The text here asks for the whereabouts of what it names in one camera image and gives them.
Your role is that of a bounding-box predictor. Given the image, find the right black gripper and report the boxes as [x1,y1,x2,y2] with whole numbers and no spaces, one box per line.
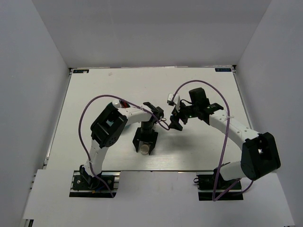
[168,101,199,131]

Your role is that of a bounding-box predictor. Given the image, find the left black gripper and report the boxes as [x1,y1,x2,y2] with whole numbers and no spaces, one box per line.
[133,121,158,151]

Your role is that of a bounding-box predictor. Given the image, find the round beige compact jar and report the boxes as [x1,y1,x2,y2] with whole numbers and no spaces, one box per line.
[140,144,150,155]

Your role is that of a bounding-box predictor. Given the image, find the red lip gloss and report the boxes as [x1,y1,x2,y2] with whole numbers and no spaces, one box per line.
[120,100,130,108]

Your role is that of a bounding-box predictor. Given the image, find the white pink blue bottle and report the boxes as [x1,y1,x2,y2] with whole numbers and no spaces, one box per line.
[112,100,121,108]

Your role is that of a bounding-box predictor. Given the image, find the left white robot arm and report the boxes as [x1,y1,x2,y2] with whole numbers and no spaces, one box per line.
[80,102,164,189]

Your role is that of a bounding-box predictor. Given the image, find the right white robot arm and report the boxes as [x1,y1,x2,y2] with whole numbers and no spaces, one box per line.
[167,88,281,189]

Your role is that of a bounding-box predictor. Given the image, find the teal round organizer container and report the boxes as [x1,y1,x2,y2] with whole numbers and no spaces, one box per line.
[106,99,117,126]

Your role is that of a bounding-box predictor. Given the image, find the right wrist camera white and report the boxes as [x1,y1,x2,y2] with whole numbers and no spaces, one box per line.
[167,93,180,112]

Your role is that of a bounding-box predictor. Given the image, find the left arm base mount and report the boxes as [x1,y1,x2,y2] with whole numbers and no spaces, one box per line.
[69,171,120,198]

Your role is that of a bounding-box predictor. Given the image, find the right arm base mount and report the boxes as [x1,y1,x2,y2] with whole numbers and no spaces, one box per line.
[193,172,243,201]

